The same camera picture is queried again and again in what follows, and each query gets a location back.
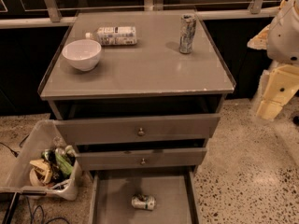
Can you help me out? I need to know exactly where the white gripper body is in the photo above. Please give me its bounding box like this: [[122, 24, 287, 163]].
[[252, 63, 299, 110]]

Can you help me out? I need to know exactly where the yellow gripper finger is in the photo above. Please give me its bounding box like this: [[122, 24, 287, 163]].
[[256, 101, 282, 120]]

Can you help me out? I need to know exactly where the green white 7up can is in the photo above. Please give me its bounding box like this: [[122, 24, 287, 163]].
[[131, 194, 156, 211]]

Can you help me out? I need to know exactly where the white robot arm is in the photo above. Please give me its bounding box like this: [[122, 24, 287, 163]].
[[247, 0, 299, 119]]

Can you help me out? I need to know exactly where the top grey drawer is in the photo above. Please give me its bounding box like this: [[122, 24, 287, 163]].
[[55, 114, 220, 145]]

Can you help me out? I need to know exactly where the grey drawer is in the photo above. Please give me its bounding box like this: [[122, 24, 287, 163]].
[[76, 147, 206, 171], [55, 114, 220, 145], [88, 167, 200, 224]]

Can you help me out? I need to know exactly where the bottom grey drawer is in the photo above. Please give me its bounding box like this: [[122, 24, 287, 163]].
[[88, 167, 200, 224]]

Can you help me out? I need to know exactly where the grey drawer cabinet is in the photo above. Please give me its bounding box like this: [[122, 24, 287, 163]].
[[36, 9, 236, 224]]

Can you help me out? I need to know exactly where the middle grey drawer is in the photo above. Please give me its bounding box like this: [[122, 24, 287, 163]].
[[76, 147, 206, 171]]

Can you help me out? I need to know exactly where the metal railing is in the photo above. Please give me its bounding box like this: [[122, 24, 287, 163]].
[[0, 0, 284, 28]]

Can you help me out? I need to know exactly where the lying plastic water bottle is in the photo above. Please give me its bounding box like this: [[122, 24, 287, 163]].
[[85, 26, 137, 46]]

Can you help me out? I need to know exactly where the white ceramic bowl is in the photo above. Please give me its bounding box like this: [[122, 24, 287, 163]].
[[62, 39, 102, 71]]

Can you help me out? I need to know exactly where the green bag in bin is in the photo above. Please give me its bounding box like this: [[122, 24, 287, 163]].
[[55, 153, 73, 178]]

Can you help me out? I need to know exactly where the clear plastic bin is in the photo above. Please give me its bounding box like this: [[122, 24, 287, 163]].
[[0, 120, 81, 201]]

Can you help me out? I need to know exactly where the yellow packet in bin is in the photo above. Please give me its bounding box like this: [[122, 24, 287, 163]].
[[30, 159, 52, 184]]

